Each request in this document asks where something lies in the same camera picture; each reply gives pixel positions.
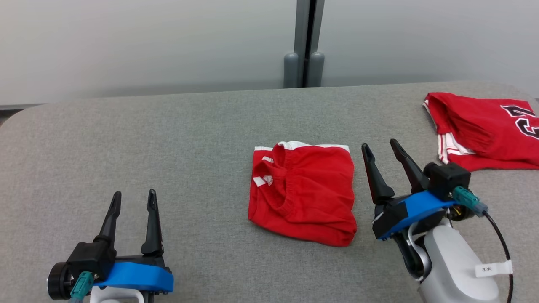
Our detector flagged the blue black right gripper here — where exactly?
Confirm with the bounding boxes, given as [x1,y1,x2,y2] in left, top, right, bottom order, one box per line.
[362,139,474,242]

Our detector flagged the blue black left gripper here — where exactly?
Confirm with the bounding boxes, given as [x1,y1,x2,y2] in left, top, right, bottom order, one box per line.
[47,189,174,300]

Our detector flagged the red shorts with white stripes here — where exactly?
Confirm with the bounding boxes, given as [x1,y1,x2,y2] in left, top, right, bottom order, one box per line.
[248,141,358,247]

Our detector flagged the red jersey with black number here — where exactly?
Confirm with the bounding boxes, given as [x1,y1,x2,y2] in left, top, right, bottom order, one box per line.
[422,92,539,172]

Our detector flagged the white flat ribbon cable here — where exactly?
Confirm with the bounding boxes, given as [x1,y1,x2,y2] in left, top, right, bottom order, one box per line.
[406,222,433,282]

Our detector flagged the teal plug right camera cable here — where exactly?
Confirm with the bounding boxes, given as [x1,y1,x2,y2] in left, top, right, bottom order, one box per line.
[453,186,515,303]

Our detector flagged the teal plug camera cable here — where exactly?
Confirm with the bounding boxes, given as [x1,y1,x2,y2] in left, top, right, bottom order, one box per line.
[453,186,515,303]
[69,271,94,303]

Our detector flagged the teal plug left camera cable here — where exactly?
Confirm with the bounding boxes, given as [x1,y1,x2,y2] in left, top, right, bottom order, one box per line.
[69,271,94,303]

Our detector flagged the white cable label tag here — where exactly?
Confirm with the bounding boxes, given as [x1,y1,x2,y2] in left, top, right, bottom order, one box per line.
[475,260,513,278]

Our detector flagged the grey cylindrical post foot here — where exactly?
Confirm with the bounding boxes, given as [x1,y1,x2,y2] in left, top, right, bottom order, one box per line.
[283,52,299,88]
[307,51,325,88]

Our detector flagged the grey metal partition post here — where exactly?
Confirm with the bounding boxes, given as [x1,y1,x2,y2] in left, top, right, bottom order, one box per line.
[294,0,326,88]

